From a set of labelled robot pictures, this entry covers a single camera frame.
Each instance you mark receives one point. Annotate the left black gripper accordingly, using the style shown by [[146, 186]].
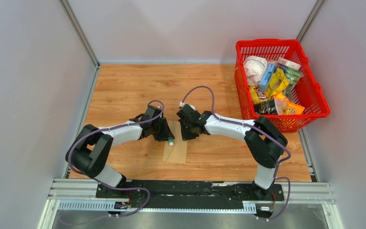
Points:
[[166, 133]]

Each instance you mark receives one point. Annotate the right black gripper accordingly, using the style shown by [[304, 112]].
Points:
[[186, 136]]

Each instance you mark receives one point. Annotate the green white glue stick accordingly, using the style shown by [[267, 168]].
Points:
[[170, 141]]

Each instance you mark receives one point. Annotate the brown paper envelope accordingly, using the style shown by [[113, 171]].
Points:
[[177, 152]]

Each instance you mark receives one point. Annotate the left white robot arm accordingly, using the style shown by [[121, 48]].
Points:
[[90, 150]]

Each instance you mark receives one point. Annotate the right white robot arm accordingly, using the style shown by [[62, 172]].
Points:
[[265, 142]]

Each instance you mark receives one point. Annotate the black snack packet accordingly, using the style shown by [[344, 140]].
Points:
[[267, 107]]

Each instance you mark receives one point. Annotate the white crumpled bag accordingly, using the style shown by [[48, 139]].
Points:
[[254, 68]]

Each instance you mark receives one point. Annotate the orange snack bag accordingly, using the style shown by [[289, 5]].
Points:
[[285, 107]]

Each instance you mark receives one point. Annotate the yellow snack bag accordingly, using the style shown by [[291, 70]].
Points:
[[277, 84]]

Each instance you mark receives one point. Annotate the blue box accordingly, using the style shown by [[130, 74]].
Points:
[[266, 77]]

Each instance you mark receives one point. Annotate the white red small box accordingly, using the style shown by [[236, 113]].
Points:
[[285, 64]]

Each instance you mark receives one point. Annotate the green packet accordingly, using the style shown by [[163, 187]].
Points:
[[293, 76]]

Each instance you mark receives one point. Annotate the red plastic basket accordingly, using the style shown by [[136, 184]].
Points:
[[306, 93]]

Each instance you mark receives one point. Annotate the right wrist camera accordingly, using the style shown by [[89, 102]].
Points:
[[182, 104]]

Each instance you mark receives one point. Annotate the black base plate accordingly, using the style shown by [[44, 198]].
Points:
[[191, 194]]

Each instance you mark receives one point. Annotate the aluminium frame rail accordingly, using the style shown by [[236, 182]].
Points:
[[88, 204]]

